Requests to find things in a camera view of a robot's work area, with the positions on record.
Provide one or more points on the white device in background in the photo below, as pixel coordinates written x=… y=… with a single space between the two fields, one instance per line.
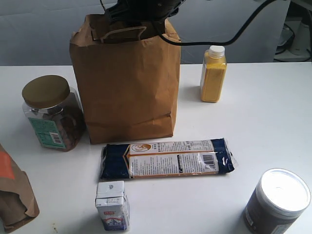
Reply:
x=301 y=43

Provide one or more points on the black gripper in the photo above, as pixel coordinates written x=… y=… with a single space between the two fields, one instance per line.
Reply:
x=137 y=12

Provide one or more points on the brown paper shopping bag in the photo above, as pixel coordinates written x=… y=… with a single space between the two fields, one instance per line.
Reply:
x=127 y=77

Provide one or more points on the small white milk carton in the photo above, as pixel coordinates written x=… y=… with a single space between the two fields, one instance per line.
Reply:
x=113 y=206

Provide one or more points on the brown kraft pouch orange label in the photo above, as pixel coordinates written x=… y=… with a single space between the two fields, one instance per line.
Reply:
x=18 y=205

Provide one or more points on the clear jar gold lid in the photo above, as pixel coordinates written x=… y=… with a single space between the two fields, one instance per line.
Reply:
x=54 y=112

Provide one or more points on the yellow bottle white cap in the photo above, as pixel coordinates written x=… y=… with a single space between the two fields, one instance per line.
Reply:
x=213 y=74

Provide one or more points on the grey can silver lid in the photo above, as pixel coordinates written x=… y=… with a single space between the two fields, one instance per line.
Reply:
x=278 y=200

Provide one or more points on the dark blue noodle packet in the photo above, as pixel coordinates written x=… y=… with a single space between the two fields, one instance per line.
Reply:
x=166 y=159

